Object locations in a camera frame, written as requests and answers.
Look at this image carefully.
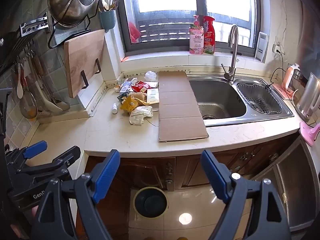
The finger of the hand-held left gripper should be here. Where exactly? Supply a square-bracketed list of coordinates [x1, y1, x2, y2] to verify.
[5, 141, 48, 166]
[16, 145, 81, 180]

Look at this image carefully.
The pink electric kettle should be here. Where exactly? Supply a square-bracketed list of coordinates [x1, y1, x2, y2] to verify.
[273, 64, 304, 100]

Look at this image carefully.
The steel kettle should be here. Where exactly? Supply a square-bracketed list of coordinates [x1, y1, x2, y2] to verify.
[295, 72, 320, 123]

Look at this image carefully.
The red cloth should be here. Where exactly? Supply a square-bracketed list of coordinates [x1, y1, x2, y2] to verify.
[129, 22, 140, 42]

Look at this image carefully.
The wire drain basket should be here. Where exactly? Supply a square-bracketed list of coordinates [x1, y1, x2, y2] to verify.
[237, 82, 283, 115]

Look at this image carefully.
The steel pot lid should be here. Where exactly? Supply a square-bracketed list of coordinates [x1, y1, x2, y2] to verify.
[47, 0, 100, 28]

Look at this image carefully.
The beige wrapper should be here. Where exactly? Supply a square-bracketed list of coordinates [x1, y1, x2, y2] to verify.
[127, 92, 148, 101]

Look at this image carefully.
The bundle of chopsticks and spoons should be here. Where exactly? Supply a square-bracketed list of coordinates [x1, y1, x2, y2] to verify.
[100, 0, 122, 12]

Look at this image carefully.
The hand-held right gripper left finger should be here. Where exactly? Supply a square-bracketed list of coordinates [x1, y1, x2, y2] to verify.
[31, 149, 121, 240]

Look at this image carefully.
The black hook rail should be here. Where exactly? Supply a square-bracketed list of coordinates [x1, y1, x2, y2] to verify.
[0, 30, 33, 73]

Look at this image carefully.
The wooden cutting board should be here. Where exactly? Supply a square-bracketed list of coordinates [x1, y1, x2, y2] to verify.
[64, 29, 105, 98]

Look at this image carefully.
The blue-grey utensil holder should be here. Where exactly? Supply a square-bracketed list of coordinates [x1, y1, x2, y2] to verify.
[100, 9, 117, 33]

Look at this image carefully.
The pink detergent bottle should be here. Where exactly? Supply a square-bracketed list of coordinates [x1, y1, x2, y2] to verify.
[189, 15, 205, 55]

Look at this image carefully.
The steel faucet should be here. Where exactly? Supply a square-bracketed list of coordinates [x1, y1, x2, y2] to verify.
[221, 24, 239, 82]

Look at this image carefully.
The yellow snack bag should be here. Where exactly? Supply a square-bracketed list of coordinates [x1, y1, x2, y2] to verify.
[120, 95, 148, 112]

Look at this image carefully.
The red snack packet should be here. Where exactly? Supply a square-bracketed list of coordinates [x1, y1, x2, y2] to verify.
[131, 80, 150, 93]

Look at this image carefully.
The steel cabinet door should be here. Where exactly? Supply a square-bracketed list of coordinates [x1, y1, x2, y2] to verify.
[251, 137, 320, 232]

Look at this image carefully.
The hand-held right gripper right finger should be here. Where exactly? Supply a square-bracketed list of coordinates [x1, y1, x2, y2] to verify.
[201, 150, 292, 240]

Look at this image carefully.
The metal knife rack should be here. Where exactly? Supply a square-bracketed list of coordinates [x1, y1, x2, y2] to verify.
[19, 12, 50, 37]

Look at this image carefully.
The mesh strainer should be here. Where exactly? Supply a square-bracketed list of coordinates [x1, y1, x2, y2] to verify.
[19, 90, 38, 119]

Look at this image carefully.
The red spray bottle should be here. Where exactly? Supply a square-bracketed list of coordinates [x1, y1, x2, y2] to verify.
[203, 16, 216, 54]

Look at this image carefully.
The pink plastic stand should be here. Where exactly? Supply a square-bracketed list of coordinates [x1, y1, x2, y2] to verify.
[299, 122, 320, 147]

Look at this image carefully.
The white packet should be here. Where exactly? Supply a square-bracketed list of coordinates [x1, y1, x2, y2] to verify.
[146, 88, 160, 104]

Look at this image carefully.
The white rice spoon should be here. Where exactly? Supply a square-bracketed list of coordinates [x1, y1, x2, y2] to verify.
[16, 64, 24, 99]

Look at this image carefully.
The stainless steel sink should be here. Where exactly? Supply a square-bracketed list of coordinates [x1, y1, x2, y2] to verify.
[187, 75, 295, 127]

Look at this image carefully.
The black wire rack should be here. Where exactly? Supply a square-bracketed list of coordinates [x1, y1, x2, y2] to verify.
[47, 0, 102, 89]

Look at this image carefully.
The cardboard sheet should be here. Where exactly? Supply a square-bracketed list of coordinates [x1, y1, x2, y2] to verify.
[158, 71, 209, 142]

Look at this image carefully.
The black power cable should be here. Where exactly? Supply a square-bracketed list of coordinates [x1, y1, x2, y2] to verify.
[265, 51, 285, 90]

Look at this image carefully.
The black trash bin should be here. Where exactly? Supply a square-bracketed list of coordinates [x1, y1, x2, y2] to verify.
[132, 187, 169, 218]

